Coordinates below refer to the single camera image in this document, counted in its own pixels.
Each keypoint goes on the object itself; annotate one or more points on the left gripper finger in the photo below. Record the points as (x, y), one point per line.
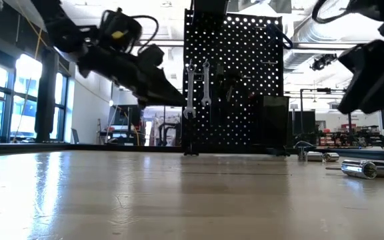
(158, 88)
(135, 93)

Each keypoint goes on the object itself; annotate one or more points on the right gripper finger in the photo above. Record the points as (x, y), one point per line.
(368, 93)
(368, 56)

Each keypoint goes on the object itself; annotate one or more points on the large silver combination wrench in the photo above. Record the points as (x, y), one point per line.
(190, 93)

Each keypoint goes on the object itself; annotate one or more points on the small silver combination wrench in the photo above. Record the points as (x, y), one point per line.
(206, 86)

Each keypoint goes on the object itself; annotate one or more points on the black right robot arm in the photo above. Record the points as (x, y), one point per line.
(378, 10)

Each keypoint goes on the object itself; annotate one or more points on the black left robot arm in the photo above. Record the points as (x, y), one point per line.
(65, 30)

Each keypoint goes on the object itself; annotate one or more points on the black metal peg board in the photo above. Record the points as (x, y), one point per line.
(245, 110)

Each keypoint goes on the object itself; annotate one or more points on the ceiling light bar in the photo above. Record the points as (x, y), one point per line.
(325, 46)
(168, 42)

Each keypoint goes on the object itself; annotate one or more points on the black pipe rig stand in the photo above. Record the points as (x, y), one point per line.
(301, 113)

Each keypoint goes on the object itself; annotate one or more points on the black pillar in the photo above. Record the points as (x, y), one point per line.
(45, 110)

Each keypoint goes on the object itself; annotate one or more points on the black storage bin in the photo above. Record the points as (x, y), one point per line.
(210, 6)

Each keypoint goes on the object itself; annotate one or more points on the black tool holder cup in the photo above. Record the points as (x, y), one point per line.
(273, 123)

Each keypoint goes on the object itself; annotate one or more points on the blue framed window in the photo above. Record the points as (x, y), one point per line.
(8, 100)

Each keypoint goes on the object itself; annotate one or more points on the black ceiling mounted camera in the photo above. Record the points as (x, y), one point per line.
(322, 62)

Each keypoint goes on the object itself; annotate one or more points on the silver ventilation duct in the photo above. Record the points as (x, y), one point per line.
(312, 33)

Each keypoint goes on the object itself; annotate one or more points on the black aluminium table frame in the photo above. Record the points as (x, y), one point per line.
(28, 148)

